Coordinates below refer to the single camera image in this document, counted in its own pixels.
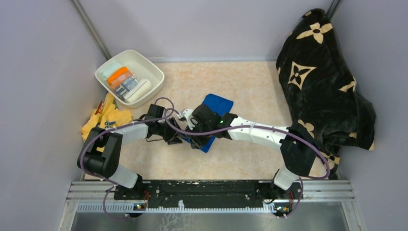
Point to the light green rolled towel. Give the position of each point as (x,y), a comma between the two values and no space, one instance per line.
(110,70)

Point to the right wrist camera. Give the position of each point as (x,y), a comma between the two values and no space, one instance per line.
(201,117)

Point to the black floral pattern blanket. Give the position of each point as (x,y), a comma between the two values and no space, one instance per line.
(320,90)

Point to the orange rolled towel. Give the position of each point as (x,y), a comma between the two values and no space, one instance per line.
(118,77)

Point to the aluminium frame rail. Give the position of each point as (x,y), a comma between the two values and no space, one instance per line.
(97,196)

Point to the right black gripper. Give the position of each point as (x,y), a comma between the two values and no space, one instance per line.
(197,142)

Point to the yellow cartoon print towel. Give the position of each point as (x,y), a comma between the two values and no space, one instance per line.
(107,115)

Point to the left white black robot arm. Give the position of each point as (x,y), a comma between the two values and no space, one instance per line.
(101,151)

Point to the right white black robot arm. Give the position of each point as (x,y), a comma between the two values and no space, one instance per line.
(295,144)

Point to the white square plastic basin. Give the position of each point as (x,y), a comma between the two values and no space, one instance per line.
(141,68)

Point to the blue towel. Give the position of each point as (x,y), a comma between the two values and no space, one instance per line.
(217,104)

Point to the cream white towel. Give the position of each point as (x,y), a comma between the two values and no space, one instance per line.
(138,91)

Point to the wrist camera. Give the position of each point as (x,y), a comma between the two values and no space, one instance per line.
(154,111)
(201,117)

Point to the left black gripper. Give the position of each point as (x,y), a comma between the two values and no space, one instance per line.
(172,138)

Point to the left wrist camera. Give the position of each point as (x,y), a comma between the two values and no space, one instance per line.
(154,111)

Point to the rabbit print striped towel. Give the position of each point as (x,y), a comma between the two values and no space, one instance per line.
(125,86)

